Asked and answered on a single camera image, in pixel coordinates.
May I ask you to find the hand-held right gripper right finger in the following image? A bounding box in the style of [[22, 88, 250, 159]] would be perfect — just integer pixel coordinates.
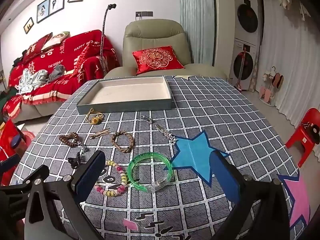
[[209, 151, 291, 240]]

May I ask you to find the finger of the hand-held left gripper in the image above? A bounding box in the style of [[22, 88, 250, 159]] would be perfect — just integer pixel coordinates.
[[0, 154, 22, 173]]

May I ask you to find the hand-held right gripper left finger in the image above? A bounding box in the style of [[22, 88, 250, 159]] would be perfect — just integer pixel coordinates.
[[0, 151, 107, 240]]

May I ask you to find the black hair claw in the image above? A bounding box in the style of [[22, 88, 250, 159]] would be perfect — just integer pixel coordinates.
[[68, 152, 84, 168]]

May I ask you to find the colourful spiral bead bracelet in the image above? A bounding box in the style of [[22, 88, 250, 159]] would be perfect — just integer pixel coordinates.
[[94, 160, 131, 197]]

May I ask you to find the braided brown bracelet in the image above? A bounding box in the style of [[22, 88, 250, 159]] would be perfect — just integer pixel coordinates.
[[112, 131, 135, 153]]

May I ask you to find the green transparent bangle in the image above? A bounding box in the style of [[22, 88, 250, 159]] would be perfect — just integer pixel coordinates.
[[127, 152, 173, 193]]

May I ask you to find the beige hair clip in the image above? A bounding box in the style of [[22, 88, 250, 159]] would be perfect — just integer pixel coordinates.
[[90, 128, 111, 140]]

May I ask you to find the brown wooden bead bracelet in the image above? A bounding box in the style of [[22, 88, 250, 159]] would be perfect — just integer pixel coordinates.
[[59, 132, 88, 153]]

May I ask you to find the yellow cord sunflower bracelet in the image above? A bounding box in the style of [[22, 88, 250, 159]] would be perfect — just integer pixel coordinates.
[[87, 108, 104, 125]]

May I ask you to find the silver hair clip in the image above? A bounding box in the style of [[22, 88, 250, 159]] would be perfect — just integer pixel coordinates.
[[140, 115, 178, 144]]

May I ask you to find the grey jewelry tray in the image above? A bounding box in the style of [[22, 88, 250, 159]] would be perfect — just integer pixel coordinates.
[[76, 76, 175, 114]]

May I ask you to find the red gift box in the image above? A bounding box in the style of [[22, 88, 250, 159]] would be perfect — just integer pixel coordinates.
[[0, 119, 27, 185]]

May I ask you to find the grey checkered tablecloth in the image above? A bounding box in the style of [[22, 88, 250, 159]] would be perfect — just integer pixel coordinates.
[[11, 75, 312, 240]]

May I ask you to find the light blue cloth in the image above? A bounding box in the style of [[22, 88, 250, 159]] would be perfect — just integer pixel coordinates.
[[16, 69, 48, 95]]

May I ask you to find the red plastic stool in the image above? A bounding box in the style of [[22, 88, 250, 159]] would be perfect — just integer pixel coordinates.
[[285, 108, 320, 168]]

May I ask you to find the grey cloth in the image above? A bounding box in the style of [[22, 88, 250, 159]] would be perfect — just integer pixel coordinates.
[[47, 64, 66, 82]]

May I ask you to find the slipper rack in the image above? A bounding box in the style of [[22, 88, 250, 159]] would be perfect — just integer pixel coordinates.
[[259, 66, 285, 105]]

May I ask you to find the white washing machine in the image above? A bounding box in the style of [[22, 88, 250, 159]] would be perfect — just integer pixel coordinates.
[[229, 38, 260, 92]]

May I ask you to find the red square cushion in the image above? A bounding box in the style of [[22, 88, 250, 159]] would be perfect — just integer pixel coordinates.
[[22, 32, 53, 63]]

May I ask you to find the red satin pillow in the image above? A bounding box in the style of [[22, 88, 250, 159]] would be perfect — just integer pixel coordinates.
[[74, 44, 97, 74]]

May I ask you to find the red printed blanket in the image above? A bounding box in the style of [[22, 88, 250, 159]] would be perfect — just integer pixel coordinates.
[[2, 30, 120, 119]]

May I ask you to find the portrait print pillow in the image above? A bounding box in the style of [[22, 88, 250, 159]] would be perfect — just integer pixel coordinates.
[[41, 31, 70, 51]]

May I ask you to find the red embroidered cushion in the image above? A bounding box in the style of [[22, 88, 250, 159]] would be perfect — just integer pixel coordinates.
[[132, 46, 185, 75]]

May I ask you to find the white curtain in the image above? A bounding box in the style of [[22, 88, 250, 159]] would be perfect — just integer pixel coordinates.
[[260, 0, 320, 130]]

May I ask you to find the gooseneck phone holder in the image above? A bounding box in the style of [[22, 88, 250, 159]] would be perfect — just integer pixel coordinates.
[[99, 3, 117, 73]]

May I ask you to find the green leather armchair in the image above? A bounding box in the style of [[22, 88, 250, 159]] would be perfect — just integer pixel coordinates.
[[103, 19, 228, 80]]

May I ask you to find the white dryer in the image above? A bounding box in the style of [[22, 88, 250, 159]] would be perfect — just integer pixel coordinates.
[[234, 0, 263, 45]]

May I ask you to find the teal curtain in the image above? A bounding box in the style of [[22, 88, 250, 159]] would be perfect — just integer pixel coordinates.
[[179, 0, 216, 65]]

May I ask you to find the red handled mop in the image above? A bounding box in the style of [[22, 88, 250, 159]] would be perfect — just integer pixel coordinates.
[[236, 46, 248, 91]]

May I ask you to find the small black picture frame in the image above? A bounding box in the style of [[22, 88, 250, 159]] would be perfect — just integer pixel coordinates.
[[24, 17, 34, 34]]

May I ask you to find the portrait picture frame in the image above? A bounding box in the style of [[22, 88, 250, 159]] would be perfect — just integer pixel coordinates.
[[37, 0, 50, 23]]

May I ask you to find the wedding photo frame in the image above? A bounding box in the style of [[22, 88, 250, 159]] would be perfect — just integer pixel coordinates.
[[49, 0, 66, 15]]

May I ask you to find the wall socket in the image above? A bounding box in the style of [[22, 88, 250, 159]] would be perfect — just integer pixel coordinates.
[[135, 11, 153, 20]]

